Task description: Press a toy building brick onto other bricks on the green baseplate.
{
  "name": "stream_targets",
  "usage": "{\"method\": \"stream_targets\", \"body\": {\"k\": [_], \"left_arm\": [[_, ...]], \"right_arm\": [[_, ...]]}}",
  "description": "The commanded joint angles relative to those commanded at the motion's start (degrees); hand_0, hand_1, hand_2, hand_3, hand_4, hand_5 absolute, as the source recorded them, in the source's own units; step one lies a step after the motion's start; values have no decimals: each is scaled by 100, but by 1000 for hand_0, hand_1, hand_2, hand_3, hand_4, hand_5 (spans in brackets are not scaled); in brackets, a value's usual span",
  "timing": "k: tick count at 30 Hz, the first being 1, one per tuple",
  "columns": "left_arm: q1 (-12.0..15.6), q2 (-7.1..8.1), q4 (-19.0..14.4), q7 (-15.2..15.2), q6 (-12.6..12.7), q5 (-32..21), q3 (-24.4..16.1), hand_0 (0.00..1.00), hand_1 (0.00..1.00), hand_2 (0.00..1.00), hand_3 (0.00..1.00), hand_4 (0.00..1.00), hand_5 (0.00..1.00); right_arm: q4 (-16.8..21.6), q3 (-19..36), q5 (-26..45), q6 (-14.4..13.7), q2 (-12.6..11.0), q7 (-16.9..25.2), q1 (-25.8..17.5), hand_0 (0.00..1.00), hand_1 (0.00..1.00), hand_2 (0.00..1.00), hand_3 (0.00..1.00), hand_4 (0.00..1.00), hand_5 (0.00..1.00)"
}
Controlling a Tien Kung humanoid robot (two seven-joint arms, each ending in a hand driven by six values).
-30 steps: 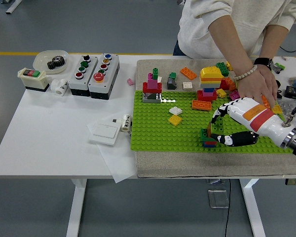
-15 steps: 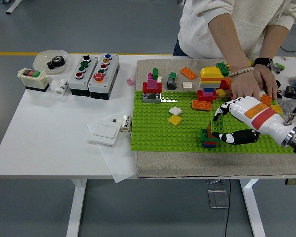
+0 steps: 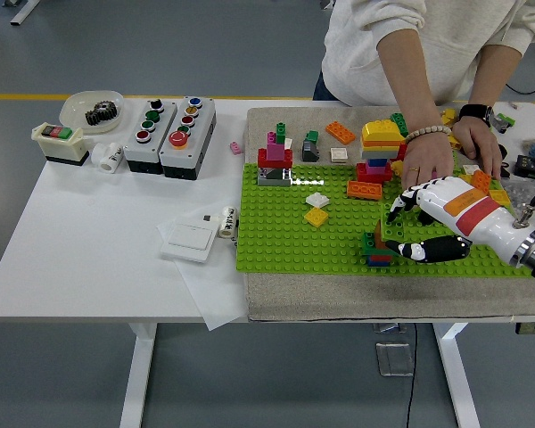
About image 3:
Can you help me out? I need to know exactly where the brown green blue brick stack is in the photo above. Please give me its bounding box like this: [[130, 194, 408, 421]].
[[361, 221, 407, 268]]

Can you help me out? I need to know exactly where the white pipe tee fitting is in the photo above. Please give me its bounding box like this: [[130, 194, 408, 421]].
[[91, 142, 125, 173]]

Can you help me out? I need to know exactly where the black wristwatch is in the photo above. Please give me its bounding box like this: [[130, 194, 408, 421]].
[[458, 103, 495, 126]]

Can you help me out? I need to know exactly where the beaded bracelet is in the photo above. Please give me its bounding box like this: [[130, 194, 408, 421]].
[[403, 124, 454, 144]]

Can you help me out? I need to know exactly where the white wall switch plate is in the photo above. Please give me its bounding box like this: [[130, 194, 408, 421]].
[[160, 220, 216, 264]]

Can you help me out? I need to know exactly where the black floor cable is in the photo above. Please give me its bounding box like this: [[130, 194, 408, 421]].
[[507, 56, 535, 95]]

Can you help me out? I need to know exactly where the white printed cylinder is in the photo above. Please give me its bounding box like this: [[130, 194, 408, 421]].
[[217, 204, 238, 239]]

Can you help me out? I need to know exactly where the person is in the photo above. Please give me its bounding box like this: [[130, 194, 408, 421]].
[[312, 0, 535, 108]]

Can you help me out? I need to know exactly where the person's right hand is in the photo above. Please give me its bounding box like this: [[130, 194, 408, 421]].
[[399, 131, 456, 193]]

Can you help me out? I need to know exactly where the black metal gear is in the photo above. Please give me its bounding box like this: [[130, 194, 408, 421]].
[[85, 101, 119, 127]]

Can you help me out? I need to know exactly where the person's left hand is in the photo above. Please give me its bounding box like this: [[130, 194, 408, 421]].
[[452, 119, 503, 180]]

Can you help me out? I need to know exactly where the grey emergency-stop control box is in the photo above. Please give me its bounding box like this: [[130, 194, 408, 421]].
[[159, 95, 218, 181]]

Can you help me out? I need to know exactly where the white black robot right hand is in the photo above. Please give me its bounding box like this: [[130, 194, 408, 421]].
[[384, 176, 535, 268]]

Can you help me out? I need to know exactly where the red pink grey brick tower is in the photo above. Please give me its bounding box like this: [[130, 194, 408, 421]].
[[257, 121, 294, 187]]

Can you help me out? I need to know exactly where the black device box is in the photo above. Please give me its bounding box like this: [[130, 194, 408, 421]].
[[514, 154, 535, 180]]

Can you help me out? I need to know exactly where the thick orange brick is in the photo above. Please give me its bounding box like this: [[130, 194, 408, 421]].
[[347, 180, 383, 202]]

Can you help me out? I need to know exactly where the orange toy brick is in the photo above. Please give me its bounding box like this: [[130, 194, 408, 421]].
[[470, 169, 494, 195]]

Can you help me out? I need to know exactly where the green toy baseplate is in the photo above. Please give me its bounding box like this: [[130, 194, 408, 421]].
[[235, 162, 535, 278]]

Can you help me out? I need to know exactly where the translucent white bowl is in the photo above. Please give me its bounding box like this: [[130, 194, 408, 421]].
[[60, 90, 126, 135]]

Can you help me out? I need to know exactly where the metal floor socket box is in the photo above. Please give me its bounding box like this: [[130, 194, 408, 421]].
[[374, 341, 415, 378]]

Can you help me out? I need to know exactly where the dark grey slope brick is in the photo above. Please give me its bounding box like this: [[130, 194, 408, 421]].
[[300, 140, 321, 162]]

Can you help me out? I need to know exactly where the grey-brown mat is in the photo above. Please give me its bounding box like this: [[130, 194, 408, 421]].
[[245, 105, 535, 322]]

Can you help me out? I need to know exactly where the yellow orange red brick tower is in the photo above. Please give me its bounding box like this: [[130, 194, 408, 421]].
[[355, 119, 406, 185]]

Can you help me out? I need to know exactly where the grey green tool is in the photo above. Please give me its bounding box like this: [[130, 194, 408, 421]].
[[492, 113, 516, 134]]

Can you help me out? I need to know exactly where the grey four-button control box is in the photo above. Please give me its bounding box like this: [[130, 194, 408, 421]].
[[123, 98, 179, 175]]

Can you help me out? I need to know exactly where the white table leg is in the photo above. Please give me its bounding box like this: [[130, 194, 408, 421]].
[[432, 321, 481, 428], [119, 321, 158, 428]]

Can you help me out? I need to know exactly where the long light green brick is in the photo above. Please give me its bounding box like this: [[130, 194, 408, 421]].
[[374, 218, 409, 247]]

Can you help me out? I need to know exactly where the white paper sheet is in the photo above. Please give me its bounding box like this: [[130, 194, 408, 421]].
[[156, 207, 251, 332]]

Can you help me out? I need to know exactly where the clear plastic bag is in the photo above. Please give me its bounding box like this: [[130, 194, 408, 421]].
[[501, 177, 535, 210]]

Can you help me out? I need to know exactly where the white desk leg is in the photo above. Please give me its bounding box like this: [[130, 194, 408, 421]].
[[2, 0, 42, 27]]

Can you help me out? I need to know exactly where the thin black hanging cable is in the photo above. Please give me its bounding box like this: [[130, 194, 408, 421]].
[[405, 323, 418, 428]]

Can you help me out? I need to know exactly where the flat orange brick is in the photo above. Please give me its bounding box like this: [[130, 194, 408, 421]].
[[325, 120, 357, 144]]

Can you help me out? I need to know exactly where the cream red-green switch box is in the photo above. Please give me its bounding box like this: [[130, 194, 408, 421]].
[[30, 122, 91, 168]]

